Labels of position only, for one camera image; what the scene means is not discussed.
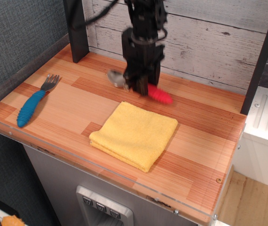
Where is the yellow folded dish towel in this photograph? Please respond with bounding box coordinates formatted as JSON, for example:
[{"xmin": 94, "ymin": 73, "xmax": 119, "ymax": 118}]
[{"xmin": 89, "ymin": 102, "xmax": 178, "ymax": 173}]

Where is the dark shelf post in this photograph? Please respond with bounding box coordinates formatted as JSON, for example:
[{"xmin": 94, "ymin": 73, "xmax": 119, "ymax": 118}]
[
  {"xmin": 240, "ymin": 31, "xmax": 268, "ymax": 115},
  {"xmin": 63, "ymin": 0, "xmax": 89, "ymax": 63}
]

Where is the dark right shelf post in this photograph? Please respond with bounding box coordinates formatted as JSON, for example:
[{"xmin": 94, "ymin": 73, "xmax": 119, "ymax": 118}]
[{"xmin": 240, "ymin": 31, "xmax": 268, "ymax": 115}]

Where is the dark left shelf post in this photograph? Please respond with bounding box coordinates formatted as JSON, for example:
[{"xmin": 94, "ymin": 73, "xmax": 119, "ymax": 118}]
[{"xmin": 63, "ymin": 0, "xmax": 89, "ymax": 63}]

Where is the blue handled metal fork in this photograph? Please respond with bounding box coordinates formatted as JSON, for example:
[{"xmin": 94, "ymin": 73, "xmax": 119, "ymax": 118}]
[{"xmin": 16, "ymin": 74, "xmax": 60, "ymax": 128}]

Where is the red handled metal spoon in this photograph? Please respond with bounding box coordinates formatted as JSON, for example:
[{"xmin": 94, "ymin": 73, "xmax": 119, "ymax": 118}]
[{"xmin": 107, "ymin": 70, "xmax": 173, "ymax": 104}]

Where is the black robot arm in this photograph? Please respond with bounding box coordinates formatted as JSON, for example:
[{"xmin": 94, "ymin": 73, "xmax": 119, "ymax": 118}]
[{"xmin": 122, "ymin": 0, "xmax": 167, "ymax": 96}]

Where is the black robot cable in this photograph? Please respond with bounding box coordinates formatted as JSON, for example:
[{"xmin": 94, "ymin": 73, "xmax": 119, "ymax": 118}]
[{"xmin": 72, "ymin": 0, "xmax": 119, "ymax": 30}]

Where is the silver dispenser button panel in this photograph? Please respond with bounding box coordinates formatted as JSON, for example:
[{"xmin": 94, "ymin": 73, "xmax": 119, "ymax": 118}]
[{"xmin": 76, "ymin": 186, "xmax": 134, "ymax": 226}]

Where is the orange object bottom left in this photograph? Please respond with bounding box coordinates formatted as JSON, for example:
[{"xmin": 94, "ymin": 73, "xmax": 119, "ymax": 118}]
[{"xmin": 1, "ymin": 215, "xmax": 25, "ymax": 226}]

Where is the white toy sink unit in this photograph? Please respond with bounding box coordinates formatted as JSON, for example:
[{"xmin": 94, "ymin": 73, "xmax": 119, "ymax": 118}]
[{"xmin": 232, "ymin": 34, "xmax": 268, "ymax": 192}]

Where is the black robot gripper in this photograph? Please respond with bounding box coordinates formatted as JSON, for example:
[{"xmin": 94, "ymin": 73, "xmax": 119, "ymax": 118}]
[{"xmin": 122, "ymin": 27, "xmax": 165, "ymax": 96}]

